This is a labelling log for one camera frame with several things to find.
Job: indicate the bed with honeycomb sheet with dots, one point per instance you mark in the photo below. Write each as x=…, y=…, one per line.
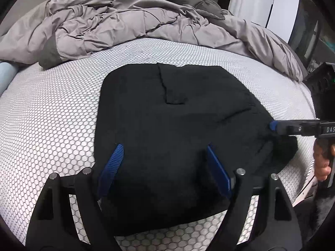
x=52, y=123

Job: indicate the white curtain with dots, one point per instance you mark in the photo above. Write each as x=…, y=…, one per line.
x=248, y=0

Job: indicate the person's right hand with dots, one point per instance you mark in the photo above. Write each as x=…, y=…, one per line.
x=320, y=162

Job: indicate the dark glass wardrobe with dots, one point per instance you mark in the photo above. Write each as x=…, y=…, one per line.
x=306, y=26

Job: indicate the light blue pillow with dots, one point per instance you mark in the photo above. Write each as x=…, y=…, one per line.
x=7, y=77

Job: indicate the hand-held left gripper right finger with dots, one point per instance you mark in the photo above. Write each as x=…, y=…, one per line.
x=218, y=170

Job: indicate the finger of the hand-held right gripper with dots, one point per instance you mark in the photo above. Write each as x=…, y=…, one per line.
x=273, y=126

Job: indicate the black pants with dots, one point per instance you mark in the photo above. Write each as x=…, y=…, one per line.
x=170, y=136

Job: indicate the person's right forearm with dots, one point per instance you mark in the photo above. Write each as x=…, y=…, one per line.
x=322, y=214

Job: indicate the dark grey pillow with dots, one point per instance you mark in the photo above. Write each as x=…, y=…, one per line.
x=199, y=2

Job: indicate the grey duvet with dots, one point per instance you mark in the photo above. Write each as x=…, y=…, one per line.
x=104, y=23

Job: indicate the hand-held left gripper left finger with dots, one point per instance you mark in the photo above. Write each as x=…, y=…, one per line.
x=112, y=167

